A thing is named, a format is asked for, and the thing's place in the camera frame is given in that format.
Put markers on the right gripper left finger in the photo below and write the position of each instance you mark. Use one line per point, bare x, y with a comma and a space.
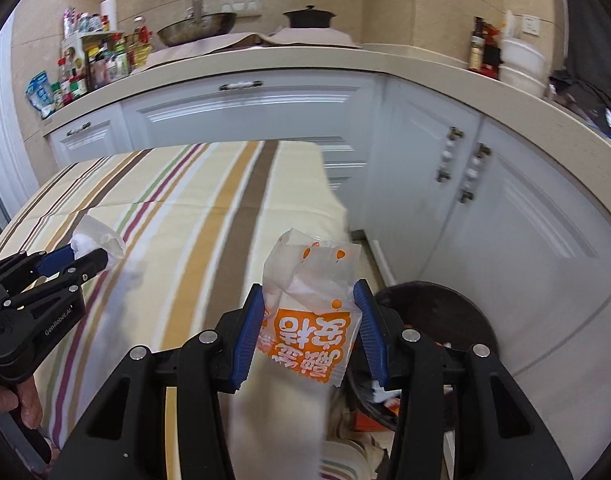
121, 435

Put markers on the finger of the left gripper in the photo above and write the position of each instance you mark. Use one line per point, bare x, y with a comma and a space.
80, 272
54, 262

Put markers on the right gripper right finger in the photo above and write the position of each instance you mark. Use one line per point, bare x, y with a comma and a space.
498, 433

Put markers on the orange clear plastic bag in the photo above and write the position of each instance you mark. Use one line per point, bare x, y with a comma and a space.
310, 320

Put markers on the black trash bin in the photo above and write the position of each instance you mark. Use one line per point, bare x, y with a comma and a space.
445, 315

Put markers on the white kitchen cabinets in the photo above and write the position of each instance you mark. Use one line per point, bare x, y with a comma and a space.
442, 192

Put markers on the person's left hand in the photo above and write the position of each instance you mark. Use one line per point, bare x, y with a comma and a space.
24, 396

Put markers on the striped tablecloth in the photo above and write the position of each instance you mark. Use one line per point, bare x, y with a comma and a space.
278, 424

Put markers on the blue snack bag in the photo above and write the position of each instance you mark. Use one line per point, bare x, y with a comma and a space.
39, 95

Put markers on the white spice rack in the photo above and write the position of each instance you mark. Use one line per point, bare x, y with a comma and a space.
92, 54

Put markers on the yellow oil bottle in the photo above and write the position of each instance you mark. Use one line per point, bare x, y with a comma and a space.
140, 45

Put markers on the white paper towel roll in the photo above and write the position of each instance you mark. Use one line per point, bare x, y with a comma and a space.
109, 8

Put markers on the steel wok pan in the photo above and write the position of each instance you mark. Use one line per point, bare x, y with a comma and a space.
197, 25

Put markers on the beige stove cover cloth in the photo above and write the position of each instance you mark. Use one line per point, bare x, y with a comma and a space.
285, 37

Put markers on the dark cloth on counter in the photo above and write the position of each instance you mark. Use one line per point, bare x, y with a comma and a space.
592, 105

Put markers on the white stacked bowls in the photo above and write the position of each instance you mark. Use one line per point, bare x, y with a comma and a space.
523, 66

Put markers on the black cooking pot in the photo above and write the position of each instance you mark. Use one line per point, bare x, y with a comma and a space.
309, 17

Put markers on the red packaged sauce bag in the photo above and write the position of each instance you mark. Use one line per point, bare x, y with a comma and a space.
491, 51

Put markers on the dark sauce bottle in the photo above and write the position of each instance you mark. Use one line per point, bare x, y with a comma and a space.
477, 43

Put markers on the white door frame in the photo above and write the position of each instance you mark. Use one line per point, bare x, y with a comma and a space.
17, 179

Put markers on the drawer handle left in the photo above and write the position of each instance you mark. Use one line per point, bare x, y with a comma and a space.
78, 130

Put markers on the drawer handle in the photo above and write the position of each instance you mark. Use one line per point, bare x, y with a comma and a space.
241, 85
78, 130

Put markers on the cabinet door handle right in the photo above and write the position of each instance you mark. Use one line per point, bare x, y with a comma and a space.
473, 173

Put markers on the cabinet door handle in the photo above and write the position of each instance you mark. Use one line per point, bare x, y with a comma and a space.
448, 154
473, 173

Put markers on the drawer handle centre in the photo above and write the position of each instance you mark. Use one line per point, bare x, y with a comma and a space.
241, 85

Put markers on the cabinet door handle left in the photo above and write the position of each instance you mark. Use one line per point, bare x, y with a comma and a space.
448, 154

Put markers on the wall double socket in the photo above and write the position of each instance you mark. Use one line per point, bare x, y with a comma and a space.
243, 8

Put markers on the wall power socket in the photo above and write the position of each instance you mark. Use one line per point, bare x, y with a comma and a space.
531, 25

